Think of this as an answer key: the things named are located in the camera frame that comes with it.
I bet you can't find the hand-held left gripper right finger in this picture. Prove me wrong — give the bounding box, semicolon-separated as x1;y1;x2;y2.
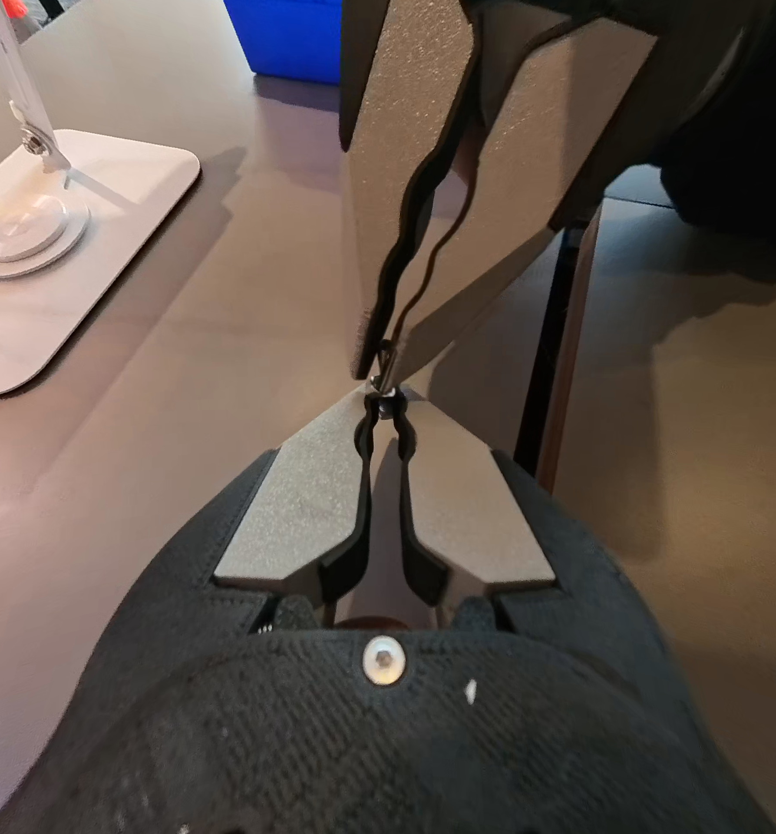
391;387;557;608

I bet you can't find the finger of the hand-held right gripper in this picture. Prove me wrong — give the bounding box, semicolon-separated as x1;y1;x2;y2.
391;16;658;388
337;0;480;383

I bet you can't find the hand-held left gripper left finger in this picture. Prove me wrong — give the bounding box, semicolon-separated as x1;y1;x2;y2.
213;383;379;603

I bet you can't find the silver metal bolt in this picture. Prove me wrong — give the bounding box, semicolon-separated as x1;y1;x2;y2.
370;339;409;400

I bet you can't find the blue box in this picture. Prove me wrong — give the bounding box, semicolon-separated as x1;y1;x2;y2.
224;0;343;84

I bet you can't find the white stand with flat base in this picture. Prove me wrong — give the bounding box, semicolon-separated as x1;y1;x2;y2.
0;0;201;398

